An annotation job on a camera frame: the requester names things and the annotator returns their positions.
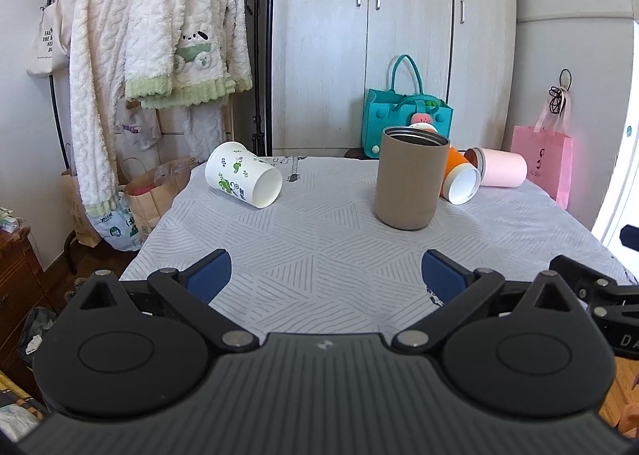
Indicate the white wardrobe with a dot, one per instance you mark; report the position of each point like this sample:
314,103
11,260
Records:
328,54

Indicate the white tote bag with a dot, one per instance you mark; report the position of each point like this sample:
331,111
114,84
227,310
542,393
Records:
51,49

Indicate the brown paper shopping bag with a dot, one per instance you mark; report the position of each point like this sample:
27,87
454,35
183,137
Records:
151,195

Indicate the pink cup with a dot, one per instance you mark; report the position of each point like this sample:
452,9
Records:
498,169

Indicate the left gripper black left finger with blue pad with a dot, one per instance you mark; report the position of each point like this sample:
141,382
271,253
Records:
188,294

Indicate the pink paper gift bag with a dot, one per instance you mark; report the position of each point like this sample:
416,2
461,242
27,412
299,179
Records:
548,150

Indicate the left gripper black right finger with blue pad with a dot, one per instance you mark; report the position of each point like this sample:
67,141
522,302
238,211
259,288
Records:
465,296

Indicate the white fluffy robe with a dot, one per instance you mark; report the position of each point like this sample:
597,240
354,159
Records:
96,63

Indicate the green white plastic bag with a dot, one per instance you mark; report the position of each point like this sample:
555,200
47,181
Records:
118,228

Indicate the orange paper cup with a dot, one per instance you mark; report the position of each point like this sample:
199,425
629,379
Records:
459,180

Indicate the white paper cup green print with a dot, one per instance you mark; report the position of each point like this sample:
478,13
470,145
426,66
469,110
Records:
234,170

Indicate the black tripod stand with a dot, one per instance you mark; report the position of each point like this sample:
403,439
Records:
261,13

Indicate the person's hand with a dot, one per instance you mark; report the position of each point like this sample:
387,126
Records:
628,424

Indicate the white green plush pajama top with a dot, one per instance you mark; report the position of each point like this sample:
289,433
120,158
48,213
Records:
186,52

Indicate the teal felt handbag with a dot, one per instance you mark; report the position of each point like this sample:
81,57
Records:
386,108

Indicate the grey patterned tablecloth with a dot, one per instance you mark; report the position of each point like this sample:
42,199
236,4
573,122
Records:
318,261

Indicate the tan cylindrical cup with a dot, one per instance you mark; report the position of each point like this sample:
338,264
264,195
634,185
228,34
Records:
409,178

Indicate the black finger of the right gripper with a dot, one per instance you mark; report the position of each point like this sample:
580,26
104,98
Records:
600,293

